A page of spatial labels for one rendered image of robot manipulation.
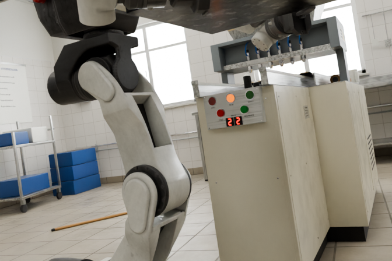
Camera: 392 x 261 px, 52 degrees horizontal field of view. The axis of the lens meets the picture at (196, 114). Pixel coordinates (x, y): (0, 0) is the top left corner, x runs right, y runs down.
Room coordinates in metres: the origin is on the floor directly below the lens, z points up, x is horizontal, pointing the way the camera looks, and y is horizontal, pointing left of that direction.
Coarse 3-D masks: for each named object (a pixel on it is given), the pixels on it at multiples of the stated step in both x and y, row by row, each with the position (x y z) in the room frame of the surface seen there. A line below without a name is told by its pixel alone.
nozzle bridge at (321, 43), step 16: (336, 16) 2.09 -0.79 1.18; (320, 32) 2.19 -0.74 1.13; (336, 32) 2.08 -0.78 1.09; (224, 48) 2.45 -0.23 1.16; (240, 48) 2.40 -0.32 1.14; (272, 48) 2.32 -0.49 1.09; (304, 48) 2.24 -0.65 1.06; (320, 48) 2.15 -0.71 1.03; (336, 48) 2.16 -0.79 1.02; (224, 64) 2.42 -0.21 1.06; (240, 64) 2.35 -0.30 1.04; (256, 64) 2.32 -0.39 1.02; (224, 80) 2.48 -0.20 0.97
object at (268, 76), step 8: (264, 72) 1.52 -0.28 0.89; (272, 72) 1.59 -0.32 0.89; (280, 72) 1.70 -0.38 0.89; (264, 80) 1.52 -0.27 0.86; (272, 80) 1.58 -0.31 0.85; (280, 80) 1.68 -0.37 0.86; (288, 80) 1.81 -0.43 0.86; (296, 80) 1.96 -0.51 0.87; (304, 80) 2.14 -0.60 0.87; (312, 80) 2.34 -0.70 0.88
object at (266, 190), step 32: (288, 96) 1.72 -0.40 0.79; (224, 128) 1.64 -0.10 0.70; (256, 128) 1.58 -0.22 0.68; (288, 128) 1.65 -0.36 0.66; (224, 160) 1.65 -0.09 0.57; (256, 160) 1.59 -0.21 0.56; (288, 160) 1.58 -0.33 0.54; (224, 192) 1.66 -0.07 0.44; (256, 192) 1.60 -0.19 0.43; (288, 192) 1.55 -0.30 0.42; (320, 192) 2.05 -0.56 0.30; (224, 224) 1.67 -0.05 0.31; (256, 224) 1.61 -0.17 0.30; (288, 224) 1.55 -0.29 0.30; (320, 224) 1.94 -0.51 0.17; (224, 256) 1.68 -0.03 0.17; (256, 256) 1.62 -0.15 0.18; (288, 256) 1.56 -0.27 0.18; (320, 256) 1.98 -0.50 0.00
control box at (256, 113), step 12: (204, 96) 1.64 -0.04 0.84; (216, 96) 1.61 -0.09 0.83; (240, 96) 1.57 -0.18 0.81; (216, 108) 1.62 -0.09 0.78; (228, 108) 1.60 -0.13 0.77; (252, 108) 1.55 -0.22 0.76; (264, 108) 1.56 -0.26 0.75; (216, 120) 1.62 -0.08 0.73; (240, 120) 1.57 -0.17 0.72; (252, 120) 1.56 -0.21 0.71; (264, 120) 1.54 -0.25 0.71
